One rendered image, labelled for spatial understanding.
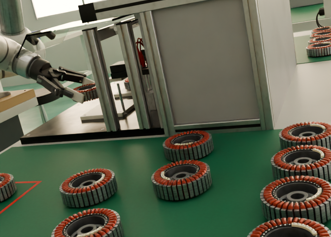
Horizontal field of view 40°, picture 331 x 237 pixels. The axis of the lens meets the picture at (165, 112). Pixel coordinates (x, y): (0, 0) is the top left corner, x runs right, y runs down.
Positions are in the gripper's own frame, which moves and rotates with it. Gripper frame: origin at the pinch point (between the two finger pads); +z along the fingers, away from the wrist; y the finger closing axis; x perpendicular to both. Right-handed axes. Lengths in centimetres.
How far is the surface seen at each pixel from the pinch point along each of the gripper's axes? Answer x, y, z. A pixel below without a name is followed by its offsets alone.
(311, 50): -28, 53, 61
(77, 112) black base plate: 9.8, 1.7, -2.7
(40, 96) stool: 84, 126, -87
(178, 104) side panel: -18.2, -20.8, 33.5
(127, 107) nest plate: -2.0, -2.5, 15.1
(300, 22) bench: -19, 157, 52
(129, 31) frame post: -30.8, -20.0, 15.4
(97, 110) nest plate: 3.4, -2.5, 5.8
